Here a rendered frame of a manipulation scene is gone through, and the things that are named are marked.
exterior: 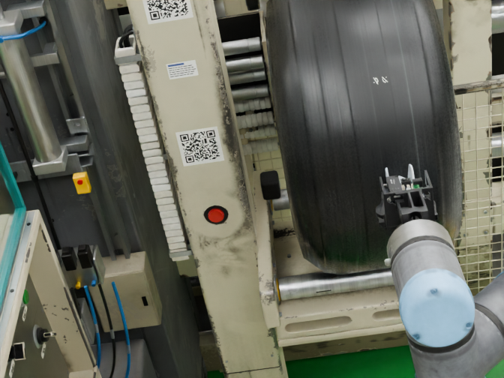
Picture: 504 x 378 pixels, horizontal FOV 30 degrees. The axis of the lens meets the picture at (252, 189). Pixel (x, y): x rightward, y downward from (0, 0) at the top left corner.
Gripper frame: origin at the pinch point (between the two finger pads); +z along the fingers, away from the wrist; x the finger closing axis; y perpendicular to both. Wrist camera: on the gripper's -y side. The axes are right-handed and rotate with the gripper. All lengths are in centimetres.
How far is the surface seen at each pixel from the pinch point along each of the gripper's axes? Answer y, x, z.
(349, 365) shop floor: -113, 11, 88
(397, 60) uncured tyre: 17.4, -2.7, 9.1
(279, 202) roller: -26, 21, 44
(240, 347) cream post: -50, 34, 26
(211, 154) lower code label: -0.2, 30.7, 20.2
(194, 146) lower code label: 2.1, 33.4, 19.9
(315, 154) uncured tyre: 6.3, 12.3, 2.8
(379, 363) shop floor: -113, 2, 87
